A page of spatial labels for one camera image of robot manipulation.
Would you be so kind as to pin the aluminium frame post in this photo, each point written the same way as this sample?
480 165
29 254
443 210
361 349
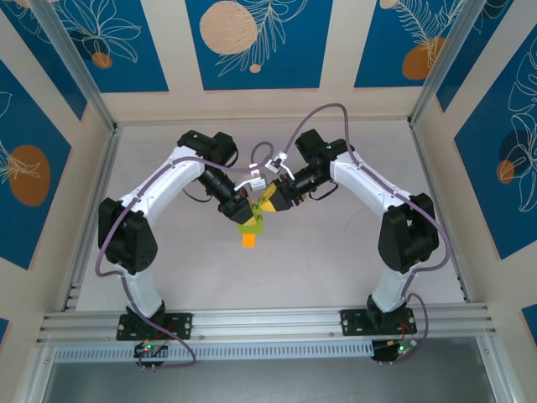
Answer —
442 63
75 67

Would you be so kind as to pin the left controller board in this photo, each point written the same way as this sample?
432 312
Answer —
149 349

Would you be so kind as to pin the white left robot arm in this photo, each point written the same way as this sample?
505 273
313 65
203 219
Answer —
163 184

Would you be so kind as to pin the controller board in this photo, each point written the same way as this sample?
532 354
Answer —
396 349
149 349

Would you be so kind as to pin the aluminium side rail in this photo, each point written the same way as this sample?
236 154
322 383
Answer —
440 210
94 201

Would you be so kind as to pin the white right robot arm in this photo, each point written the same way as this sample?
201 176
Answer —
365 180

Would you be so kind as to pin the right controller board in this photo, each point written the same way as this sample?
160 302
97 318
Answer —
396 349

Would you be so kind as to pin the orange lego brick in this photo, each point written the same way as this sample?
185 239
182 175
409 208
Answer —
249 240

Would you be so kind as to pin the grey metal panel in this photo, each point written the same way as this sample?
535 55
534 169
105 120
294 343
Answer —
268 384

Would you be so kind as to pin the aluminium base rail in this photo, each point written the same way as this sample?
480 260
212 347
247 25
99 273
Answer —
268 321

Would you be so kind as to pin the long green lego brick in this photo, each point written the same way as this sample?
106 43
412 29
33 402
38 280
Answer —
250 229

